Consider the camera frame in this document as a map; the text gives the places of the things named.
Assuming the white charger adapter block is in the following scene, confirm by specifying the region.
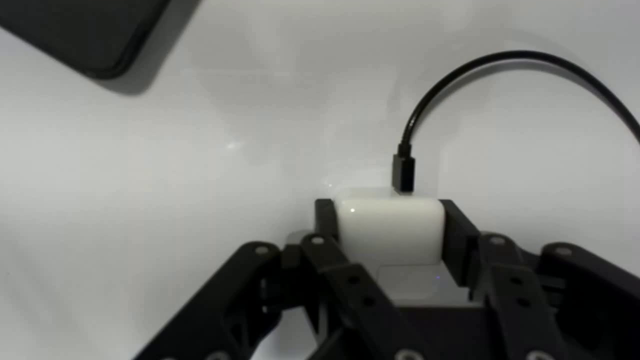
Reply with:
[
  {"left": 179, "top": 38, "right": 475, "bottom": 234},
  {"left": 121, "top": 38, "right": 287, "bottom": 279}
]
[{"left": 335, "top": 194, "right": 447, "bottom": 267}]

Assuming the white whiteboard mat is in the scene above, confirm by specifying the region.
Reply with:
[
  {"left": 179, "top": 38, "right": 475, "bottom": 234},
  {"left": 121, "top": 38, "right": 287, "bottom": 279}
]
[{"left": 0, "top": 0, "right": 640, "bottom": 360}]

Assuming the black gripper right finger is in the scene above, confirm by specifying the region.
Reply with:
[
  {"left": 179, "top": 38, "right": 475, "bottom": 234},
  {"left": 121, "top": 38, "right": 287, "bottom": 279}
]
[{"left": 442, "top": 200, "right": 640, "bottom": 360}]

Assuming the black charger cable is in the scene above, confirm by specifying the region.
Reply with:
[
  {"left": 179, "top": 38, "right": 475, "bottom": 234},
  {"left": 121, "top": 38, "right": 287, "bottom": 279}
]
[{"left": 391, "top": 47, "right": 640, "bottom": 196}]

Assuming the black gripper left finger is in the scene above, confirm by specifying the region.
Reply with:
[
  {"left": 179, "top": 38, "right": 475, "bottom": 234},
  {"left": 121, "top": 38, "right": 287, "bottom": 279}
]
[{"left": 133, "top": 197, "right": 434, "bottom": 360}]

